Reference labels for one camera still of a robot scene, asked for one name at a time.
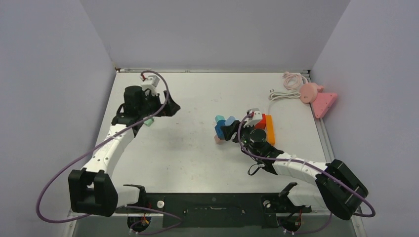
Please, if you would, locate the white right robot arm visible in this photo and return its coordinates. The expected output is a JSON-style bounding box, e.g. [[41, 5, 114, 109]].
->
[[215, 120, 369, 220]]

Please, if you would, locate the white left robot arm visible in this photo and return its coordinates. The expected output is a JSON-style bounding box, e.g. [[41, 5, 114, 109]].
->
[[68, 86, 180, 217]]

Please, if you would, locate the teal plug charger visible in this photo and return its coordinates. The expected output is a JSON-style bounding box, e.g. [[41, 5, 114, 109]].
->
[[215, 115, 225, 123]]

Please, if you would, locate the red cube socket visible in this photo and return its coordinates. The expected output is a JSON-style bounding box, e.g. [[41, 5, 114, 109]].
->
[[255, 114, 266, 130]]

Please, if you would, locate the white power cord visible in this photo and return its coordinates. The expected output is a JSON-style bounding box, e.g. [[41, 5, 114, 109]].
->
[[266, 89, 302, 115]]

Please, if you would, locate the orange power strip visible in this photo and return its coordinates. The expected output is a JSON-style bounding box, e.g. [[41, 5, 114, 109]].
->
[[265, 115, 276, 146]]

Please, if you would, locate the pink coiled cable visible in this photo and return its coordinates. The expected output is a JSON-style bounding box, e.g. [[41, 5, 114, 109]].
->
[[282, 71, 309, 91]]

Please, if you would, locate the light blue plug charger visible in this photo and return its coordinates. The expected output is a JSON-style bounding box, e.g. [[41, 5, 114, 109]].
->
[[225, 116, 236, 126]]

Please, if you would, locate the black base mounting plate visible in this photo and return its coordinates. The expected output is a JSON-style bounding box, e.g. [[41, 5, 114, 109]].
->
[[135, 193, 312, 228]]

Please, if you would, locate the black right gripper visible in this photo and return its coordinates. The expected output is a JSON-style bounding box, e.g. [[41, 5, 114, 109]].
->
[[223, 119, 260, 158]]

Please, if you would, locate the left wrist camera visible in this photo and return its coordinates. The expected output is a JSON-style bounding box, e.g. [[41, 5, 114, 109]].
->
[[140, 76, 160, 90]]

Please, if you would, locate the pink triangular power strip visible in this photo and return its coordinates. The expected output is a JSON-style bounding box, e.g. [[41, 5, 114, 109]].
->
[[311, 92, 338, 119]]

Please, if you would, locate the pink brown plug charger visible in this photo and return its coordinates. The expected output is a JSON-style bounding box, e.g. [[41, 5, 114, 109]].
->
[[214, 135, 223, 144]]

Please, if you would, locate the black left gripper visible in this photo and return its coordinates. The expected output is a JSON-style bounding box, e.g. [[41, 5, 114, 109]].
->
[[137, 91, 179, 118]]

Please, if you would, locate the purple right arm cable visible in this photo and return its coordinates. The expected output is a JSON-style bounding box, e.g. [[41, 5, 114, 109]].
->
[[237, 113, 377, 218]]

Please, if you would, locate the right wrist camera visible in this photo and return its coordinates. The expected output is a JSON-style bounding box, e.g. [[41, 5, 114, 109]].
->
[[244, 108, 263, 127]]

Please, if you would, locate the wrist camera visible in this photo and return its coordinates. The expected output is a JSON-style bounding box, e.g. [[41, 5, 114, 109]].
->
[[140, 76, 160, 90], [244, 108, 263, 127]]

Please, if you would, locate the light green plug charger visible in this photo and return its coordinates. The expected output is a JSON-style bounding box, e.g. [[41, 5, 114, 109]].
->
[[144, 118, 155, 127]]

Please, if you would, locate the pink round socket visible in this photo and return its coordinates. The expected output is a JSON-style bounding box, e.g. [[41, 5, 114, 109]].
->
[[299, 82, 324, 104]]

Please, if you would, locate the blue cube socket adapter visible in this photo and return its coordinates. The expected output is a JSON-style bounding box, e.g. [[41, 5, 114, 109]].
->
[[214, 119, 226, 140]]

